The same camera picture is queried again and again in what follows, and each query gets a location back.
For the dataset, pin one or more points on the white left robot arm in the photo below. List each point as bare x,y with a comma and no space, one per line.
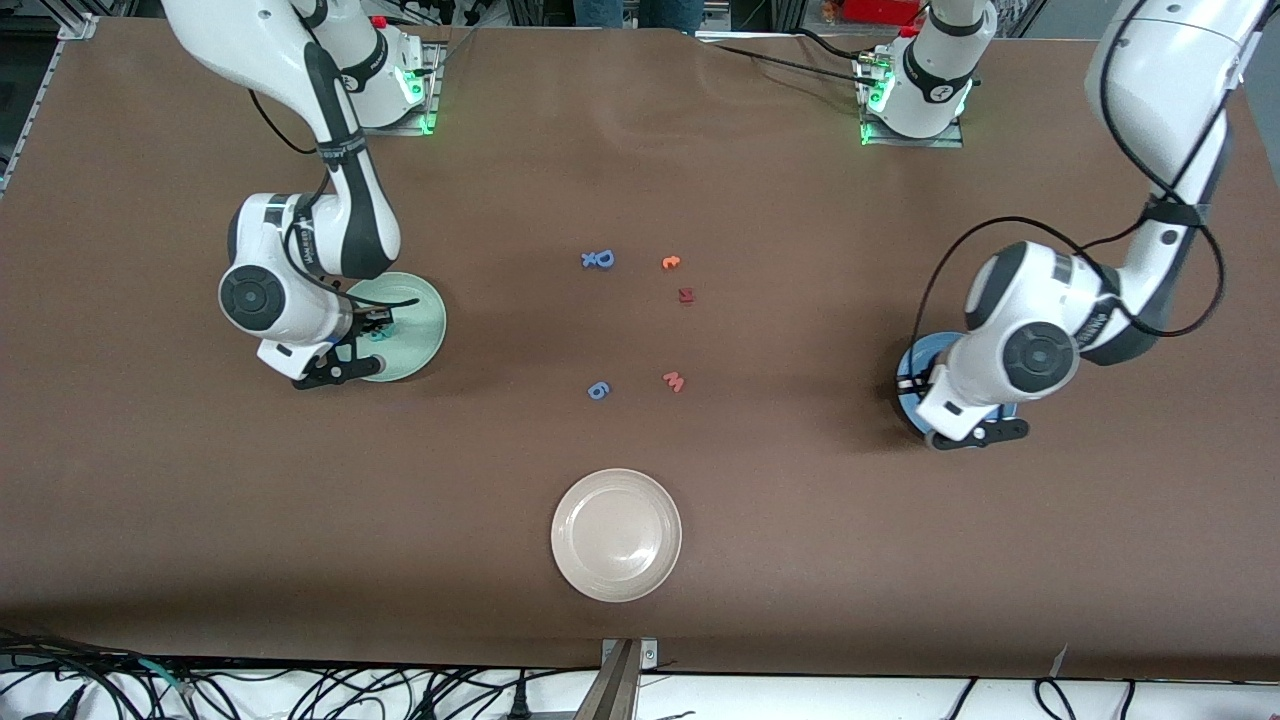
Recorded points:
1160,70

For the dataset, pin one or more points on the pink foam letter w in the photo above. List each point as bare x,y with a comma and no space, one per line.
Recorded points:
675,384

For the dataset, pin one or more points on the brown table cover sheet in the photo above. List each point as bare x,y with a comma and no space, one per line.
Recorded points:
800,560

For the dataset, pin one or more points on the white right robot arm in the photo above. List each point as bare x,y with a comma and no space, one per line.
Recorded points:
290,60

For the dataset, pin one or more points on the black power plug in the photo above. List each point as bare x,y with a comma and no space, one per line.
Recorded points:
519,705

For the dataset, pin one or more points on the red box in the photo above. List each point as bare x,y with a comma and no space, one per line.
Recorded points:
880,10

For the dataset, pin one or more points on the person in blue jeans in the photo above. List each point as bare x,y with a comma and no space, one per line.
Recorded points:
600,10

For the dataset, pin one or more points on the mint green plate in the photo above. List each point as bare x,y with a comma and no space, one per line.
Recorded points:
415,335

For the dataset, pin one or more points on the blue foam letter P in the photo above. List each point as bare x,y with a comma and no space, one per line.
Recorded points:
612,261

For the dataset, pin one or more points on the aluminium profile bar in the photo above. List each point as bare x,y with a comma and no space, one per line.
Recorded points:
610,690

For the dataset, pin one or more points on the blue foam digit six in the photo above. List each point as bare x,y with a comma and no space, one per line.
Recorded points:
590,390

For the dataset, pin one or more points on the blue plate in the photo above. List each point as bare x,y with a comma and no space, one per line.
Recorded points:
925,352

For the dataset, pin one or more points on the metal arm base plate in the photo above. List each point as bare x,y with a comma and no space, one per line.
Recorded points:
955,135
436,90

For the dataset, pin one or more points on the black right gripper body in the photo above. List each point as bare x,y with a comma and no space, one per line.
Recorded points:
367,323

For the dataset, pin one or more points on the beige plate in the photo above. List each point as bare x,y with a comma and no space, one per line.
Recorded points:
616,535

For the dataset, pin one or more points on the small metal bracket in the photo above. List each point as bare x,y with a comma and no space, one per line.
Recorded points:
648,655

